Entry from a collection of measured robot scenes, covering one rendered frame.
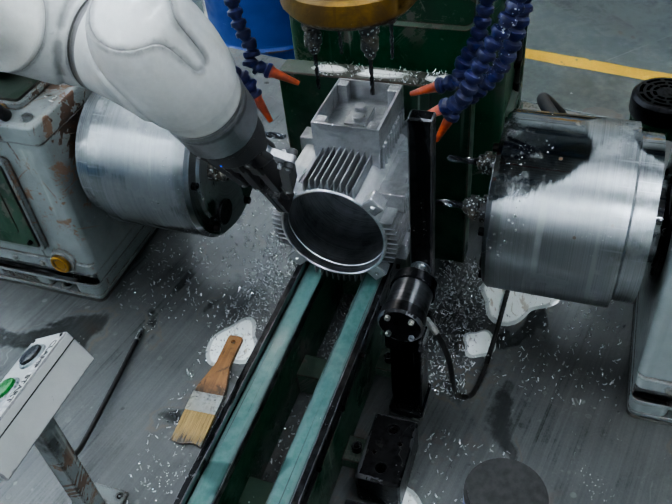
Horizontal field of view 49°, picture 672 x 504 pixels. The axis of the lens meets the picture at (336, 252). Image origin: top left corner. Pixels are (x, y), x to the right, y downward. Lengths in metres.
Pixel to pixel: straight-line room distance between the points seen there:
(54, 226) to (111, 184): 0.17
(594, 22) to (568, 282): 2.94
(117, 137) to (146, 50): 0.50
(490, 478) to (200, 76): 0.41
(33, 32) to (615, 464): 0.87
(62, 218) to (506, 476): 0.88
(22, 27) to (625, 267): 0.71
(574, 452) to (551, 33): 2.85
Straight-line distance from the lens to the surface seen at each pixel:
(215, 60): 0.69
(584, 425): 1.12
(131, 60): 0.64
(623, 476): 1.09
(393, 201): 1.02
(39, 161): 1.19
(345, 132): 1.03
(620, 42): 3.70
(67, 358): 0.92
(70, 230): 1.27
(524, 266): 0.97
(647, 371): 1.08
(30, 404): 0.89
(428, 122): 0.84
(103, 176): 1.16
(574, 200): 0.94
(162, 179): 1.10
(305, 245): 1.11
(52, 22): 0.74
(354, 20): 0.92
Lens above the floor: 1.72
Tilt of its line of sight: 43 degrees down
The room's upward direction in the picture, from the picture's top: 7 degrees counter-clockwise
